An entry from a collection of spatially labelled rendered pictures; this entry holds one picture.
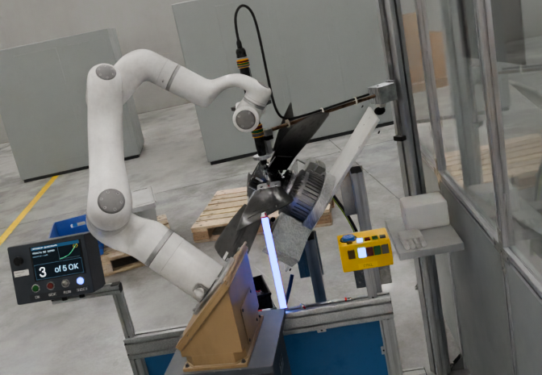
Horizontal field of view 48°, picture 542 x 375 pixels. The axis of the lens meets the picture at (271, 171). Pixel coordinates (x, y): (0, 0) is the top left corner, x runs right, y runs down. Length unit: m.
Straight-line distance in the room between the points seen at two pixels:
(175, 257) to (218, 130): 6.20
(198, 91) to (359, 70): 6.19
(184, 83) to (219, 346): 0.80
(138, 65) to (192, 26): 5.80
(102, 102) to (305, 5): 6.18
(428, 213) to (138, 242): 1.23
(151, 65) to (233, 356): 0.90
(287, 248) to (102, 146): 0.81
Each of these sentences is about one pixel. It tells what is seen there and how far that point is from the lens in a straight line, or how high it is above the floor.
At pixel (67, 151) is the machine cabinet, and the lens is 9.65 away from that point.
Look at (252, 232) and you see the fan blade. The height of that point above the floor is 1.02.
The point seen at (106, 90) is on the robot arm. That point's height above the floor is 1.69.
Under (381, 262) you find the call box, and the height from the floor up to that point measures 1.00.
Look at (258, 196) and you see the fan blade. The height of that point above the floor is 1.18.
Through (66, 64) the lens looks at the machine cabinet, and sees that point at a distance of 9.48.
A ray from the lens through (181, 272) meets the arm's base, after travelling 1.72.
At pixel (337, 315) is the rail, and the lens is 2.08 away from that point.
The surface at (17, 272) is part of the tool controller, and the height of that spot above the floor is 1.17.
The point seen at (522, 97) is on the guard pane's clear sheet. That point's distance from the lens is 1.63.
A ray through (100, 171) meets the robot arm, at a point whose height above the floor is 1.48.
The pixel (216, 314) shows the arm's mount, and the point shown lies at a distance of 1.65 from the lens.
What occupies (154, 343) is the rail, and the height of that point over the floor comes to 0.83.
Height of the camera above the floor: 1.83
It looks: 15 degrees down
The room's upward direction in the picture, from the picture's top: 12 degrees counter-clockwise
